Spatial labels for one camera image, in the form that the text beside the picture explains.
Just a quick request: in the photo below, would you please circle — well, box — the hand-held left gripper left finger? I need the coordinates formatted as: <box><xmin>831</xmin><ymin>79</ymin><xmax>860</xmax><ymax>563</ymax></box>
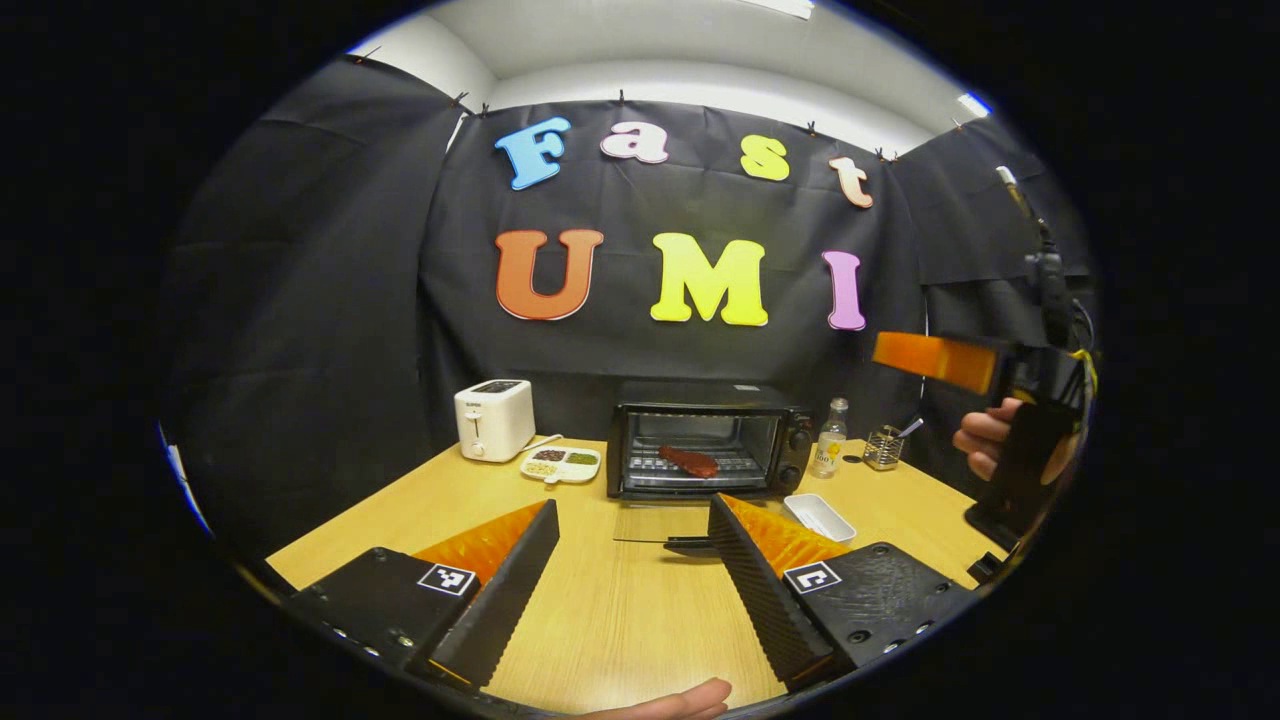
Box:
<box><xmin>285</xmin><ymin>500</ymin><xmax>561</xmax><ymax>698</ymax></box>

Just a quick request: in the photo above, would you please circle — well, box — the wire mesh cup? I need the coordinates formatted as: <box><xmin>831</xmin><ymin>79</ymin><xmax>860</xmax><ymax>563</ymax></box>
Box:
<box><xmin>863</xmin><ymin>425</ymin><xmax>906</xmax><ymax>471</ymax></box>

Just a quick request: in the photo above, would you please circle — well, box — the brown meat steak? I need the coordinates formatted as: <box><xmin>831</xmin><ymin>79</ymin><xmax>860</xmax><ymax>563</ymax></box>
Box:
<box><xmin>658</xmin><ymin>445</ymin><xmax>720</xmax><ymax>479</ymax></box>

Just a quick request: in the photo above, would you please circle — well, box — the clear glass bottle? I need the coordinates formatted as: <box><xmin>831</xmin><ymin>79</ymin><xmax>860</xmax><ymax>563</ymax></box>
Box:
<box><xmin>810</xmin><ymin>398</ymin><xmax>850</xmax><ymax>479</ymax></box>

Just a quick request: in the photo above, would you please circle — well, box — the black electric oven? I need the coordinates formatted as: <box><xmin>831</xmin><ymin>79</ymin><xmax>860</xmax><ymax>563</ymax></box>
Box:
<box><xmin>607</xmin><ymin>380</ymin><xmax>816</xmax><ymax>558</ymax></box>

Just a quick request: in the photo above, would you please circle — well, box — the white toaster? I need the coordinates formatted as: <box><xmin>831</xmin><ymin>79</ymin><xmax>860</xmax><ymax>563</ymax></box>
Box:
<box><xmin>454</xmin><ymin>379</ymin><xmax>537</xmax><ymax>463</ymax></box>

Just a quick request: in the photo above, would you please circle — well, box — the black backdrop cloth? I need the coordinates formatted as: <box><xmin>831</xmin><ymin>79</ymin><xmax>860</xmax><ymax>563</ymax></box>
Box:
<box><xmin>160</xmin><ymin>55</ymin><xmax>1101</xmax><ymax>561</ymax></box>

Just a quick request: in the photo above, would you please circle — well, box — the white divided condiment dish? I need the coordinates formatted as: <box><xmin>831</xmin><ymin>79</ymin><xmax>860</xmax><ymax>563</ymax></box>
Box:
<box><xmin>519</xmin><ymin>445</ymin><xmax>602</xmax><ymax>486</ymax></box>

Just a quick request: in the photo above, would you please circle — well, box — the white rectangular tray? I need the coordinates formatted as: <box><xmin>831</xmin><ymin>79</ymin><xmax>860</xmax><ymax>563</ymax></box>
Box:
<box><xmin>782</xmin><ymin>493</ymin><xmax>858</xmax><ymax>544</ymax></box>

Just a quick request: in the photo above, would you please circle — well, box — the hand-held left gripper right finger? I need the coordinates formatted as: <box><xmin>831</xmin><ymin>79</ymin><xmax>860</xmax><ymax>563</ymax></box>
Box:
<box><xmin>707</xmin><ymin>489</ymin><xmax>986</xmax><ymax>693</ymax></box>

